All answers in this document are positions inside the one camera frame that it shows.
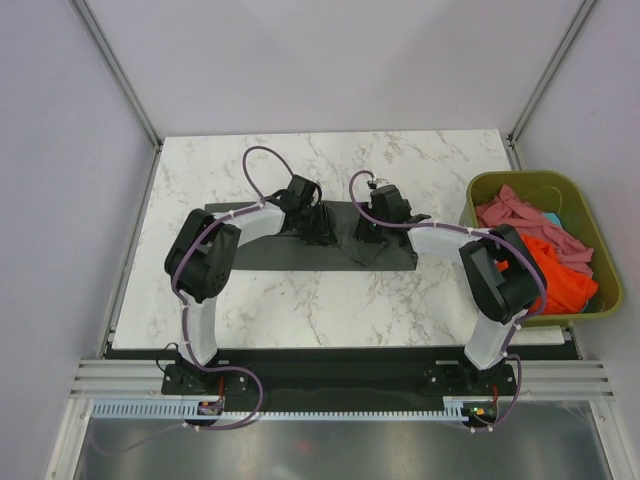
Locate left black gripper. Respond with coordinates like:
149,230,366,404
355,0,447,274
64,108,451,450
297,202,336,247

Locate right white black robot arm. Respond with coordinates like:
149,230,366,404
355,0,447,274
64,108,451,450
361,212,547,394

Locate aluminium front rail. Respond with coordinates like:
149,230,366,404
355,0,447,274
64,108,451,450
71,360,614,401

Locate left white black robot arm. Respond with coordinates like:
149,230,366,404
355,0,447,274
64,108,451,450
164,202,337,393

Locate left aluminium frame post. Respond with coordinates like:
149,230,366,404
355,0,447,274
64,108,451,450
69,0,163,151

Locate teal cloth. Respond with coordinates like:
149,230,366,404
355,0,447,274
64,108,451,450
543,212,563,228

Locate orange t shirt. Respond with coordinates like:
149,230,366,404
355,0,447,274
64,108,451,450
523,235,599,315

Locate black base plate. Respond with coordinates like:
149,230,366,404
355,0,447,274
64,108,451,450
161,347,516,411

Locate olive green plastic bin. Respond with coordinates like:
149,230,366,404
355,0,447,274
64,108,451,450
463,170,623,327

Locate white slotted cable duct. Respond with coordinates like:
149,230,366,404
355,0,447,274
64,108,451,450
90,397,497,422

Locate pink t shirt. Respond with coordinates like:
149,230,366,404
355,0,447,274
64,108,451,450
475,185,594,277

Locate dark grey t shirt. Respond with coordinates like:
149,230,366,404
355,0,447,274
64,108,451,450
232,197,417,272

